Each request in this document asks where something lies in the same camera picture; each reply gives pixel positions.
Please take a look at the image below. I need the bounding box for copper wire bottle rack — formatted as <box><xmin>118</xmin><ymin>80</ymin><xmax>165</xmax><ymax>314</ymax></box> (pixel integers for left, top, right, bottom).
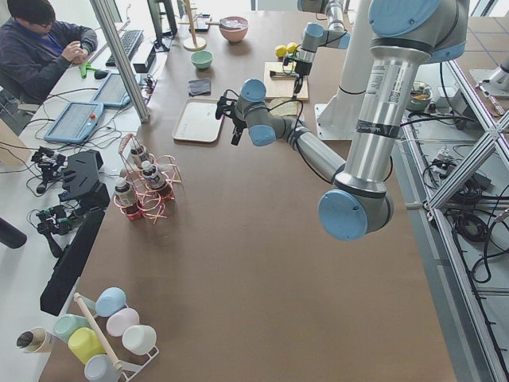
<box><xmin>113</xmin><ymin>133</ymin><xmax>183</xmax><ymax>223</ymax></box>

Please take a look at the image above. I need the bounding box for aluminium frame post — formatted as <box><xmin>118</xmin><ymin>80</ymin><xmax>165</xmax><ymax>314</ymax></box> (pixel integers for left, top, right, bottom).
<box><xmin>90</xmin><ymin>0</ymin><xmax>150</xmax><ymax>123</ymax></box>

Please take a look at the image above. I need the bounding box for whole lemon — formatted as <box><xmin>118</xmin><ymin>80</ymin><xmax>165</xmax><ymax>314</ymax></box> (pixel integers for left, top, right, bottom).
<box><xmin>274</xmin><ymin>45</ymin><xmax>287</xmax><ymax>58</ymax></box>
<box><xmin>286</xmin><ymin>41</ymin><xmax>298</xmax><ymax>54</ymax></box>

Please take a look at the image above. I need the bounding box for pink bowl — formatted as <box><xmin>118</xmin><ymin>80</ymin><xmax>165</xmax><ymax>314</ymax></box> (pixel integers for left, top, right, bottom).
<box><xmin>219</xmin><ymin>16</ymin><xmax>249</xmax><ymax>43</ymax></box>

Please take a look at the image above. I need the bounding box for right tea bottle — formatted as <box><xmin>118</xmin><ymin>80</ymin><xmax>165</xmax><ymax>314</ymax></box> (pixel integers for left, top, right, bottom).
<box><xmin>115</xmin><ymin>177</ymin><xmax>142</xmax><ymax>220</ymax></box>

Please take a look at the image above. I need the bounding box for grey folded cloth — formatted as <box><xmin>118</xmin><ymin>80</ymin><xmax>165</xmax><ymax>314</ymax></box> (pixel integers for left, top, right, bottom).
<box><xmin>188</xmin><ymin>78</ymin><xmax>212</xmax><ymax>96</ymax></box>

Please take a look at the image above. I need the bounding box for wooden cutting board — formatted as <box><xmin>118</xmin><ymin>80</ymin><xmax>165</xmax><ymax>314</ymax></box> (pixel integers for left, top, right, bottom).
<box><xmin>263</xmin><ymin>61</ymin><xmax>296</xmax><ymax>100</ymax></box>

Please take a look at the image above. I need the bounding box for lower whole lemon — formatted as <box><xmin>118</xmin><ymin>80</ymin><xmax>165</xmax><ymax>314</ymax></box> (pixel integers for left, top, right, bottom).
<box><xmin>286</xmin><ymin>41</ymin><xmax>298</xmax><ymax>54</ymax></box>

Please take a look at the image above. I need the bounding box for black keyboard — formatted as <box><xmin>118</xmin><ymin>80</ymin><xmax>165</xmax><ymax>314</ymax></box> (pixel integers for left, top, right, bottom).
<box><xmin>120</xmin><ymin>29</ymin><xmax>144</xmax><ymax>61</ymax></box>

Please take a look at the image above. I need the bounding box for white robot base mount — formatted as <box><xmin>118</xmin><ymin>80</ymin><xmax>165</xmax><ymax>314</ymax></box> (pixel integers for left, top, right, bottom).
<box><xmin>315</xmin><ymin>0</ymin><xmax>373</xmax><ymax>140</ymax></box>

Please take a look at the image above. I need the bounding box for pink cup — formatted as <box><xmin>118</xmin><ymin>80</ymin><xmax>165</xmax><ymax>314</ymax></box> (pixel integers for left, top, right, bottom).
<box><xmin>106</xmin><ymin>307</ymin><xmax>140</xmax><ymax>337</ymax></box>

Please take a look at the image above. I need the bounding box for white cup rack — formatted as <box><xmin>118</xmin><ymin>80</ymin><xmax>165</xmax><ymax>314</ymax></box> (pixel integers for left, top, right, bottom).
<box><xmin>73</xmin><ymin>293</ymin><xmax>160</xmax><ymax>381</ymax></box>

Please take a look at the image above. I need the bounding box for yellow cup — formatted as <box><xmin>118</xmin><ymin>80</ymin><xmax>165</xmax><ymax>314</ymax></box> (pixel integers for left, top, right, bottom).
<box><xmin>68</xmin><ymin>327</ymin><xmax>106</xmax><ymax>364</ymax></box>

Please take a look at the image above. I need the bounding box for white cup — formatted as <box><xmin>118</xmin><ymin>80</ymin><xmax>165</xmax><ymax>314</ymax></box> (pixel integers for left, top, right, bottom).
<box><xmin>122</xmin><ymin>325</ymin><xmax>157</xmax><ymax>355</ymax></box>

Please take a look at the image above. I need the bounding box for mint green bowl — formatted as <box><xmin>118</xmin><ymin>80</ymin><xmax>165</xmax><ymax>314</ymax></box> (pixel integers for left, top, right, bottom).
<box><xmin>190</xmin><ymin>50</ymin><xmax>214</xmax><ymax>70</ymax></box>

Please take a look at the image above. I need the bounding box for cream rabbit serving tray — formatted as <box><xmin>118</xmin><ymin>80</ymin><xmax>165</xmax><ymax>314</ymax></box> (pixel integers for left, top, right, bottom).
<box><xmin>172</xmin><ymin>98</ymin><xmax>223</xmax><ymax>144</ymax></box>

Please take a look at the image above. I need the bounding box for back left tea bottle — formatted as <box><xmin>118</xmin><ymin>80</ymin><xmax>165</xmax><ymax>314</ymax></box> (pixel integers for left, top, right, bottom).
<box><xmin>130</xmin><ymin>146</ymin><xmax>150</xmax><ymax>168</ymax></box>

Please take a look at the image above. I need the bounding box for seated person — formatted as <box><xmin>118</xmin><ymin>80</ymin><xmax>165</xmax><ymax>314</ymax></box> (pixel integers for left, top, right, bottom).
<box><xmin>1</xmin><ymin>0</ymin><xmax>98</xmax><ymax>104</ymax></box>

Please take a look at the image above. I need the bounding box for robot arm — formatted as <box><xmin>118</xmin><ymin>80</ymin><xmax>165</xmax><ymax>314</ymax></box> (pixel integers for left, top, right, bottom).
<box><xmin>293</xmin><ymin>0</ymin><xmax>351</xmax><ymax>99</ymax></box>
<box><xmin>216</xmin><ymin>0</ymin><xmax>469</xmax><ymax>240</ymax></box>

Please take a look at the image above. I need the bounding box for blue teach pendant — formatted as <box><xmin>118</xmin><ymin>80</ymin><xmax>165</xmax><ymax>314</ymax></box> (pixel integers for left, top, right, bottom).
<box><xmin>43</xmin><ymin>102</ymin><xmax>104</xmax><ymax>143</ymax></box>
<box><xmin>91</xmin><ymin>73</ymin><xmax>130</xmax><ymax>109</ymax></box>

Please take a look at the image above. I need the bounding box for blue teach pendant near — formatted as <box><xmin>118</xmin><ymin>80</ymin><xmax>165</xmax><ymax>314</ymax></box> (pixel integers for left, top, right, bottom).
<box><xmin>43</xmin><ymin>102</ymin><xmax>104</xmax><ymax>143</ymax></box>

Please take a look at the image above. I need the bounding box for bread slice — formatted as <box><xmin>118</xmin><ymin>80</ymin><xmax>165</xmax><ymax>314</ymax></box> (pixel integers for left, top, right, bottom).
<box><xmin>276</xmin><ymin>99</ymin><xmax>299</xmax><ymax>117</ymax></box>

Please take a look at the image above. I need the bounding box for steel muddler black tip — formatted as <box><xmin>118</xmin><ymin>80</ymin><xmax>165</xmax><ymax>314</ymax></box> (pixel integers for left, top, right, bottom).
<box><xmin>269</xmin><ymin>70</ymin><xmax>297</xmax><ymax>78</ymax></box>

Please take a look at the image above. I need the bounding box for blue cup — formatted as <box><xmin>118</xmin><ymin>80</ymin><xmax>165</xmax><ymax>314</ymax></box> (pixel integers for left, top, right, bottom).
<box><xmin>95</xmin><ymin>286</ymin><xmax>126</xmax><ymax>317</ymax></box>

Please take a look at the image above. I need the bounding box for tea bottle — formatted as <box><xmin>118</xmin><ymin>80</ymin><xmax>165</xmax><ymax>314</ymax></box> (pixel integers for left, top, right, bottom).
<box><xmin>115</xmin><ymin>177</ymin><xmax>142</xmax><ymax>220</ymax></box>
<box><xmin>142</xmin><ymin>160</ymin><xmax>166</xmax><ymax>190</ymax></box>
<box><xmin>130</xmin><ymin>146</ymin><xmax>150</xmax><ymax>168</ymax></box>

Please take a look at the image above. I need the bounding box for grey cup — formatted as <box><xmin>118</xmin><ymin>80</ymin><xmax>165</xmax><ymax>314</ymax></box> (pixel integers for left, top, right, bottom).
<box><xmin>84</xmin><ymin>354</ymin><xmax>122</xmax><ymax>382</ymax></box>

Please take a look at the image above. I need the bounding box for blue teach pendant far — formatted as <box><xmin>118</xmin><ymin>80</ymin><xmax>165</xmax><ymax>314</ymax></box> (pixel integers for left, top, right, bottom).
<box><xmin>91</xmin><ymin>73</ymin><xmax>130</xmax><ymax>109</ymax></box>

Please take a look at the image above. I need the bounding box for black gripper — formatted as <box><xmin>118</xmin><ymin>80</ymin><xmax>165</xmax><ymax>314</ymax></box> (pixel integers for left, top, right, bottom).
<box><xmin>231</xmin><ymin>107</ymin><xmax>247</xmax><ymax>145</ymax></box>
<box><xmin>293</xmin><ymin>73</ymin><xmax>307</xmax><ymax>99</ymax></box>

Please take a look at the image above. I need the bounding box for green cup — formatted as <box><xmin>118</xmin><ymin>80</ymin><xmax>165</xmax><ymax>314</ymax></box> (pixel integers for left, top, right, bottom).
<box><xmin>52</xmin><ymin>314</ymin><xmax>90</xmax><ymax>343</ymax></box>

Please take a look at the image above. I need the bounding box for wooden mug tree stand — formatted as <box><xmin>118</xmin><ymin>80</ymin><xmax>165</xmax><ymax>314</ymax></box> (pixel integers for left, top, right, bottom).
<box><xmin>179</xmin><ymin>0</ymin><xmax>207</xmax><ymax>52</ymax></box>

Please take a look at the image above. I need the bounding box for upper whole lemon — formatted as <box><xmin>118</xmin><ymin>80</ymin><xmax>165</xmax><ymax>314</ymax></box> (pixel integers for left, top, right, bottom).
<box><xmin>274</xmin><ymin>45</ymin><xmax>287</xmax><ymax>58</ymax></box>

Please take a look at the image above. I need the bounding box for paper cup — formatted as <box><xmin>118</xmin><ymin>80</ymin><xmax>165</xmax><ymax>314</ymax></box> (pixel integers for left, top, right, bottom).
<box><xmin>16</xmin><ymin>327</ymin><xmax>54</xmax><ymax>353</ymax></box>

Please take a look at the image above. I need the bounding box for front tea bottle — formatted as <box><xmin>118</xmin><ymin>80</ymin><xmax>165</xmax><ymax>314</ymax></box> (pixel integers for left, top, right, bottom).
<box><xmin>142</xmin><ymin>160</ymin><xmax>166</xmax><ymax>190</ymax></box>

